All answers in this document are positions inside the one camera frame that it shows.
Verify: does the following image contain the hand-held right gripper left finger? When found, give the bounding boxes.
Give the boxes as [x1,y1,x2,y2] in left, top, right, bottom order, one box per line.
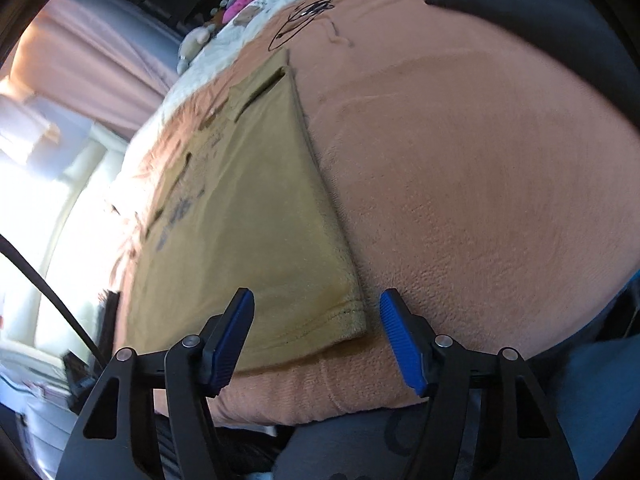
[55,287,256,480]

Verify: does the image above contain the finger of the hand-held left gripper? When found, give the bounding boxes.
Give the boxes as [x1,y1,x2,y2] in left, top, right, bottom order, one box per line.
[97,289,122,366]

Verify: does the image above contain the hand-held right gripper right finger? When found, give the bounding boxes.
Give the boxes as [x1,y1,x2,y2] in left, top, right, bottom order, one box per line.
[380,288,581,480]

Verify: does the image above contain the olive printed T-shirt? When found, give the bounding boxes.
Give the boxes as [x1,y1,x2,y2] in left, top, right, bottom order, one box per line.
[122,47,371,373]

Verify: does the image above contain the cream padded headboard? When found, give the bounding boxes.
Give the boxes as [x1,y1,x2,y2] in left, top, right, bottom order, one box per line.
[30,120,131,356]

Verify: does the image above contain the orange-brown blanket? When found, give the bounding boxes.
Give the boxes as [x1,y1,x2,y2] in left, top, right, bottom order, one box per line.
[107,0,640,428]

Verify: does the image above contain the pink curtain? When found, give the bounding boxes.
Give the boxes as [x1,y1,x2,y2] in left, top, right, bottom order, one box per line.
[10,0,181,141]

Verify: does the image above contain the white plush toy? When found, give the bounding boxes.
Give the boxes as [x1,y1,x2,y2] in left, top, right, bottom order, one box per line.
[175,25,216,73]

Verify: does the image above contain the pink cloth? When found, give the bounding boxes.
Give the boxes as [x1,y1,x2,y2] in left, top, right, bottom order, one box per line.
[222,0,266,23]

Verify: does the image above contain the black cloth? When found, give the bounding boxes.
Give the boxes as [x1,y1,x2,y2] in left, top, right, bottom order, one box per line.
[425,0,640,126]

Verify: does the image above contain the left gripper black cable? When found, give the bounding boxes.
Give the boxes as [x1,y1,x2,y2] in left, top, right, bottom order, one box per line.
[0,232,108,368]

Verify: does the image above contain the thin black cable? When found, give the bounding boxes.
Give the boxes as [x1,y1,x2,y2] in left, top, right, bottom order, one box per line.
[267,0,346,52]

